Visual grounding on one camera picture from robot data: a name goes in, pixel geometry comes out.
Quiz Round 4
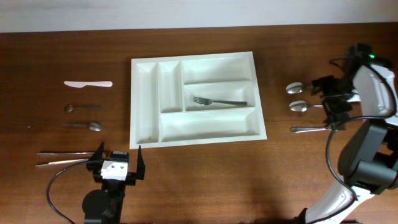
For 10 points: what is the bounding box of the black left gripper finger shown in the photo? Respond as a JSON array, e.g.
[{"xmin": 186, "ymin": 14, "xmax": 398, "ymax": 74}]
[
  {"xmin": 86, "ymin": 142, "xmax": 104, "ymax": 171},
  {"xmin": 136, "ymin": 146, "xmax": 146, "ymax": 180}
]

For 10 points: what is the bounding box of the silver tablespoon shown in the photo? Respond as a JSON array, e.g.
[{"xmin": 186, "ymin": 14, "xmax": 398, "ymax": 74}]
[
  {"xmin": 285, "ymin": 82, "xmax": 313, "ymax": 95},
  {"xmin": 289, "ymin": 100, "xmax": 323, "ymax": 112}
]

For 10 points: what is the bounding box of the silver fork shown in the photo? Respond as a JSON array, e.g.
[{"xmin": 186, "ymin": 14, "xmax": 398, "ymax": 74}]
[
  {"xmin": 190, "ymin": 96, "xmax": 248, "ymax": 106},
  {"xmin": 290, "ymin": 124, "xmax": 346, "ymax": 133}
]

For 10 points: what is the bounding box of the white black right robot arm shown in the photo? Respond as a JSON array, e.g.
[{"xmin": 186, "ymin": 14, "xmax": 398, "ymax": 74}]
[{"xmin": 293, "ymin": 43, "xmax": 397, "ymax": 223}]

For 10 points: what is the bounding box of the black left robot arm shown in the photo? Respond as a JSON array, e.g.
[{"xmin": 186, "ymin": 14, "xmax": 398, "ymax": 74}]
[{"xmin": 82, "ymin": 142, "xmax": 146, "ymax": 223}]

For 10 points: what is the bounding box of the small silver teaspoon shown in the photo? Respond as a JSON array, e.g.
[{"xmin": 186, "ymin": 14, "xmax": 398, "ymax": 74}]
[{"xmin": 65, "ymin": 123, "xmax": 103, "ymax": 131}]

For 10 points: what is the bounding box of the upper metal chopstick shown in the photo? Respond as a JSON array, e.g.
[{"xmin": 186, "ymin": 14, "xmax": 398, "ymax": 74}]
[{"xmin": 36, "ymin": 152, "xmax": 94, "ymax": 156}]

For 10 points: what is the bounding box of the white plastic cutlery tray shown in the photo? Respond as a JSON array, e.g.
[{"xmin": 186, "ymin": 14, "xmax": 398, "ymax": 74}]
[{"xmin": 129, "ymin": 52, "xmax": 267, "ymax": 149}]

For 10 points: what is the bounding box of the small dark metal teaspoon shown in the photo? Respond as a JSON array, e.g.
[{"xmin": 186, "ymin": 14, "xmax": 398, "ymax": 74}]
[{"xmin": 64, "ymin": 105, "xmax": 104, "ymax": 114}]

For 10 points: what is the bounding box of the pink plastic knife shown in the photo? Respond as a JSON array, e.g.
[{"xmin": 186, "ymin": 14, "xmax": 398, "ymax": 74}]
[{"xmin": 64, "ymin": 81, "xmax": 113, "ymax": 88}]

